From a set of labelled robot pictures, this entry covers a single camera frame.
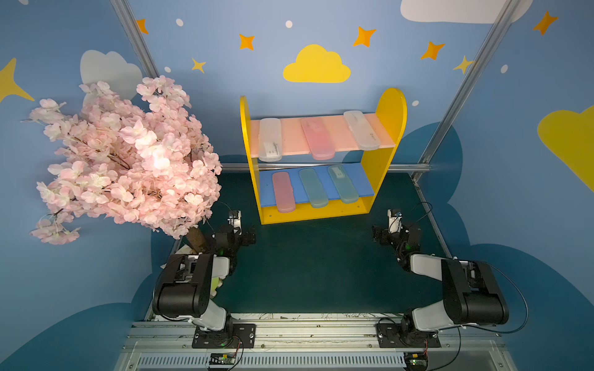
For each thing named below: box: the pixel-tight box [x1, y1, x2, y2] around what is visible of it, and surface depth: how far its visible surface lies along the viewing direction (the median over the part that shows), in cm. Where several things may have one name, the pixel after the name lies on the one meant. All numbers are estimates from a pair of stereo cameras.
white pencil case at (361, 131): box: [343, 110, 382, 151], surface depth 80 cm
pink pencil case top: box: [300, 116, 336, 161], surface depth 78 cm
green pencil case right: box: [327, 165, 359, 205], surface depth 101 cm
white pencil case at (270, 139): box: [258, 117, 283, 163], surface depth 75 cm
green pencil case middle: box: [298, 167, 329, 209], surface depth 98 cm
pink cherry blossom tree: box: [20, 76, 222, 255], surface depth 53 cm
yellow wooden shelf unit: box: [239, 88, 408, 225], surface depth 85 cm
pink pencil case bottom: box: [272, 171, 297, 214], surface depth 96 cm
